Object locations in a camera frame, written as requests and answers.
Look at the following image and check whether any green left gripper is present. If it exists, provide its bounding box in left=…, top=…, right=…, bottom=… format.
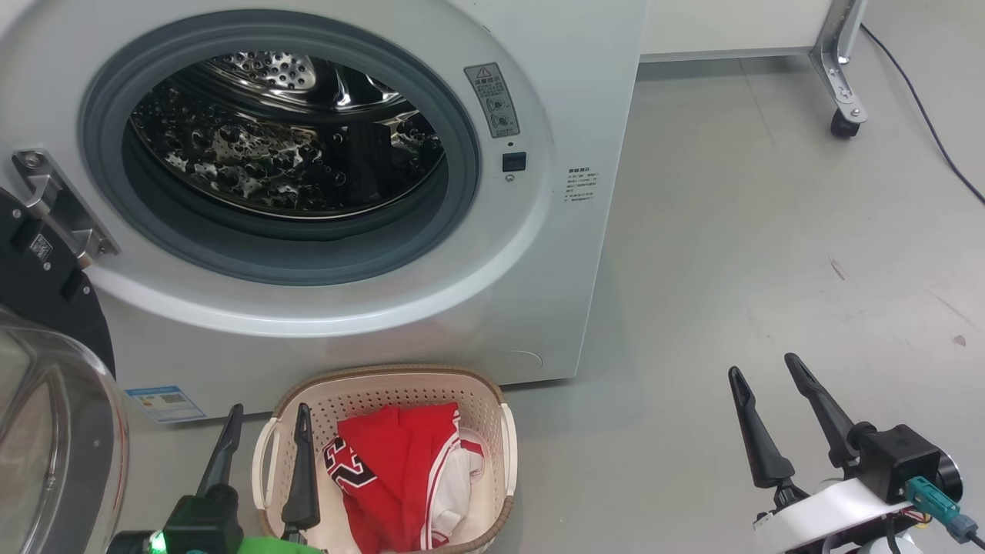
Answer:
left=196, top=402, right=326, bottom=554

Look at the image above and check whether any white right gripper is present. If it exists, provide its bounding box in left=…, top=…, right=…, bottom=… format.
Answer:
left=727, top=352, right=926, bottom=554

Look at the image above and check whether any red white basketball jersey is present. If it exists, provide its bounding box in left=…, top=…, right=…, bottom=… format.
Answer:
left=322, top=402, right=488, bottom=554

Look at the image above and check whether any black round washing machine door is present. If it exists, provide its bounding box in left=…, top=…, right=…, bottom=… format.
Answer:
left=0, top=185, right=133, bottom=554

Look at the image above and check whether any cream perforated laundry basket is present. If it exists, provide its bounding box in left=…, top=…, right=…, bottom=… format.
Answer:
left=252, top=363, right=519, bottom=554

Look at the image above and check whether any white front-load washing machine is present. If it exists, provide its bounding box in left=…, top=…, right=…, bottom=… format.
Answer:
left=0, top=0, right=648, bottom=426

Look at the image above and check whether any blue white energy label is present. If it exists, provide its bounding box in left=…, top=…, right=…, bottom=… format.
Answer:
left=125, top=384, right=208, bottom=425

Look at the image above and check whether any metal cart leg with caster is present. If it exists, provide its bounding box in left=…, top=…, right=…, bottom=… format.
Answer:
left=640, top=0, right=870, bottom=140

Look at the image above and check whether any grey warning sticker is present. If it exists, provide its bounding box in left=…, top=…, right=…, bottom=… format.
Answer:
left=463, top=62, right=521, bottom=140

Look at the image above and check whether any teal right camera connector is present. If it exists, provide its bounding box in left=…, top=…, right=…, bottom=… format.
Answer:
left=905, top=476, right=980, bottom=544

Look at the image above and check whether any black floor cable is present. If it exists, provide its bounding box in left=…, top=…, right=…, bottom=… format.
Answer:
left=859, top=23, right=985, bottom=206

